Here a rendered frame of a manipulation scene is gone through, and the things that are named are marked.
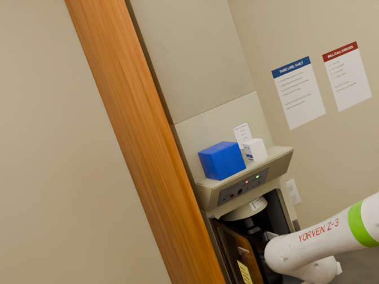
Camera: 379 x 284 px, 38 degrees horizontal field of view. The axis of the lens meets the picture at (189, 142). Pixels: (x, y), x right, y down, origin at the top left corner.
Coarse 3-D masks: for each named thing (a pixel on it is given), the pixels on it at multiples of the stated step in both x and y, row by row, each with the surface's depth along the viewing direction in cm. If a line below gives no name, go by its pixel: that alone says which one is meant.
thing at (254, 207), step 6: (258, 198) 190; (264, 198) 193; (246, 204) 187; (252, 204) 188; (258, 204) 189; (264, 204) 190; (234, 210) 188; (240, 210) 187; (246, 210) 187; (252, 210) 187; (258, 210) 188; (222, 216) 192; (228, 216) 189; (234, 216) 188; (240, 216) 187; (246, 216) 186
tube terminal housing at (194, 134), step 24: (240, 96) 182; (192, 120) 175; (216, 120) 178; (240, 120) 182; (264, 120) 186; (192, 144) 175; (264, 144) 186; (192, 168) 175; (264, 192) 187; (288, 192) 191; (216, 216) 179; (288, 216) 194
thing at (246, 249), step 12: (216, 228) 175; (228, 228) 162; (228, 240) 167; (240, 240) 155; (228, 252) 172; (240, 252) 160; (252, 252) 149; (252, 264) 153; (240, 276) 170; (252, 276) 158; (264, 276) 150
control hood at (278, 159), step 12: (276, 156) 175; (288, 156) 178; (252, 168) 171; (264, 168) 175; (276, 168) 180; (204, 180) 175; (216, 180) 170; (228, 180) 168; (240, 180) 172; (204, 192) 172; (216, 192) 168; (204, 204) 176; (216, 204) 174
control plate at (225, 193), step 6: (258, 174) 175; (264, 174) 178; (246, 180) 174; (252, 180) 176; (258, 180) 179; (264, 180) 181; (234, 186) 172; (240, 186) 174; (246, 186) 177; (252, 186) 179; (222, 192) 170; (228, 192) 173; (234, 192) 175; (222, 198) 173; (228, 198) 176
